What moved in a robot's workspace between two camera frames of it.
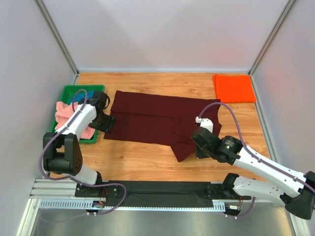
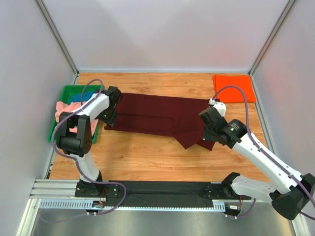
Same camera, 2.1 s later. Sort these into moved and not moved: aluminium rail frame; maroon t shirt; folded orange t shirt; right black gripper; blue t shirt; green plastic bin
Moved: right black gripper; maroon t shirt
Not moved: green plastic bin; blue t shirt; aluminium rail frame; folded orange t shirt
